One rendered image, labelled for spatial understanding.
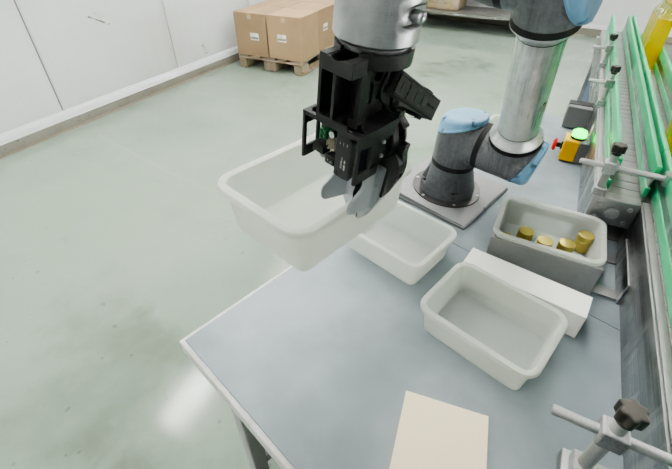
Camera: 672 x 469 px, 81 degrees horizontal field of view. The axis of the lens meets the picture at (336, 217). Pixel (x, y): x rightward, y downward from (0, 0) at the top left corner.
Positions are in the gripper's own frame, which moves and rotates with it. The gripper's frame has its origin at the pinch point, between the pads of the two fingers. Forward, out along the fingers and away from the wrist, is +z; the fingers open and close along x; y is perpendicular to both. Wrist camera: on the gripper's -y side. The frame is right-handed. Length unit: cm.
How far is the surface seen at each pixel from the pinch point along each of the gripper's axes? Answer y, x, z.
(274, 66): -249, -300, 140
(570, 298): -36, 28, 27
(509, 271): -35.4, 16.0, 28.7
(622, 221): -65, 29, 25
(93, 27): -94, -336, 85
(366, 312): -11.4, -1.6, 36.8
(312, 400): 9.1, 3.0, 36.3
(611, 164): -64, 21, 12
